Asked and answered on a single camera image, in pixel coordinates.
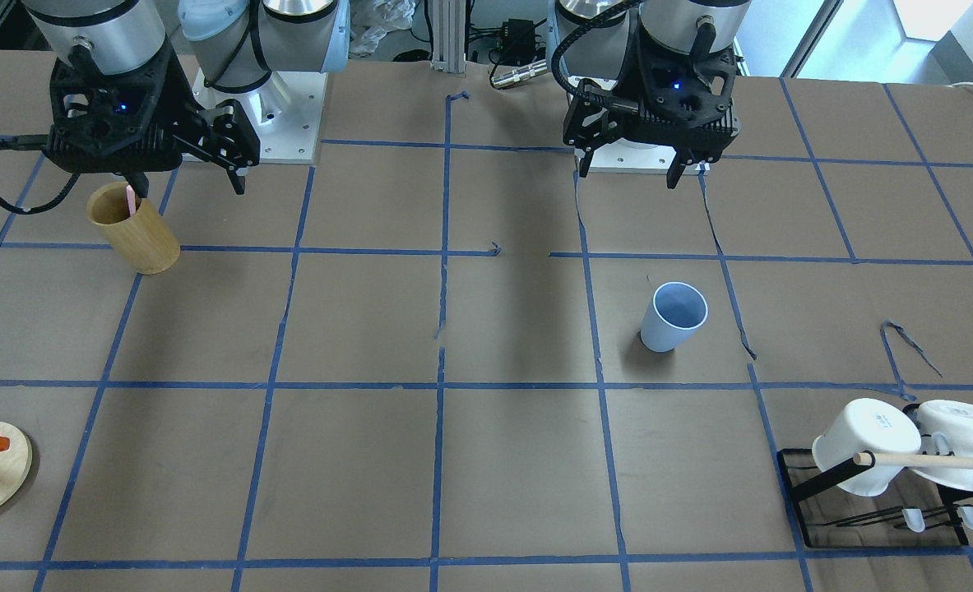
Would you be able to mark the bamboo wooden cup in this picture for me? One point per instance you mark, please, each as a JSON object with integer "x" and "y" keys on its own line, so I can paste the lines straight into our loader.
{"x": 144, "y": 242}

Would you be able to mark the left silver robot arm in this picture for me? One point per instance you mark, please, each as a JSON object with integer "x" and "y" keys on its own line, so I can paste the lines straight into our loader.
{"x": 590, "y": 37}

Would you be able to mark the white mug near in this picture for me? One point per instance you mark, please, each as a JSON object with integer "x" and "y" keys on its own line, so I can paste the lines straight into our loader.
{"x": 866, "y": 425}

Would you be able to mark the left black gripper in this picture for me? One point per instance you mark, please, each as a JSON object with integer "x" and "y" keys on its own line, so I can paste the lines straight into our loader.
{"x": 627, "y": 90}

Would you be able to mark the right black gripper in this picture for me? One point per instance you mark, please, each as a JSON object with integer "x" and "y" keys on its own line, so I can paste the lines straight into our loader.
{"x": 180, "y": 104}

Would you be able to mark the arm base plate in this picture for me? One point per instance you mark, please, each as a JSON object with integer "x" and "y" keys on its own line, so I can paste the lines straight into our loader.
{"x": 626, "y": 156}
{"x": 287, "y": 115}

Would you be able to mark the white mug far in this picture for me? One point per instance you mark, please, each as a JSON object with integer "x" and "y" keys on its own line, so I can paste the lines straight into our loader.
{"x": 946, "y": 427}

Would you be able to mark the aluminium frame post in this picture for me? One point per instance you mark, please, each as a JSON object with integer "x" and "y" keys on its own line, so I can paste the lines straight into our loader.
{"x": 449, "y": 22}

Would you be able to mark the black wire mug rack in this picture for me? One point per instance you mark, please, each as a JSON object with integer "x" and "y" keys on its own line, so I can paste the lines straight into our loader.
{"x": 874, "y": 500}

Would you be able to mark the light blue plastic cup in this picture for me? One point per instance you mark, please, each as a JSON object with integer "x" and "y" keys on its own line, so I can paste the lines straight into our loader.
{"x": 676, "y": 311}

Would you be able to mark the pink chopstick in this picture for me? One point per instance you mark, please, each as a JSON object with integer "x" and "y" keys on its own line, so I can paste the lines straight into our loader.
{"x": 132, "y": 202}

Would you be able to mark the white mug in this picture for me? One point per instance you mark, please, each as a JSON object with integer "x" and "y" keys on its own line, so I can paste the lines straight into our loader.
{"x": 946, "y": 427}
{"x": 866, "y": 425}

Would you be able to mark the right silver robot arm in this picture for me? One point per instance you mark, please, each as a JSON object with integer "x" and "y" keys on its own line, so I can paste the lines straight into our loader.
{"x": 238, "y": 44}

